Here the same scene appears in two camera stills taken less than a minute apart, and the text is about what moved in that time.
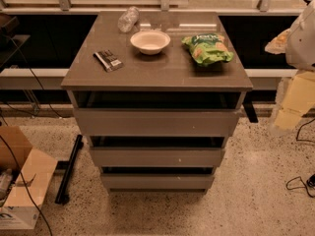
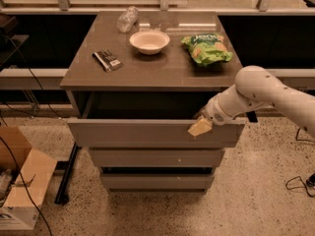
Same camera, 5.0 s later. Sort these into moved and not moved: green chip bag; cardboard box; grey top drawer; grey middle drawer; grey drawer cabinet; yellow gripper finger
Moved: yellow gripper finger; grey top drawer
Not moved: grey drawer cabinet; green chip bag; grey middle drawer; cardboard box
